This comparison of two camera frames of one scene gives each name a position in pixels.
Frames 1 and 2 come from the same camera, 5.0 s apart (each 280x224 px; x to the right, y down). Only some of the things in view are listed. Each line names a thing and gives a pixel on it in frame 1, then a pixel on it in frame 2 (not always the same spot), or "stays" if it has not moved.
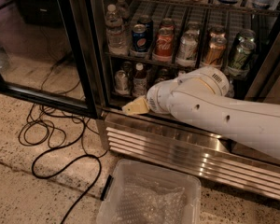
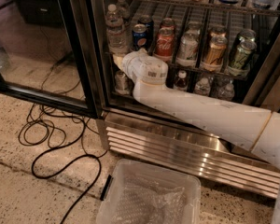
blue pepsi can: [139, 38] stays
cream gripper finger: [136, 107] to [119, 60]
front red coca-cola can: [164, 42] stays
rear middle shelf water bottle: [122, 13] stays
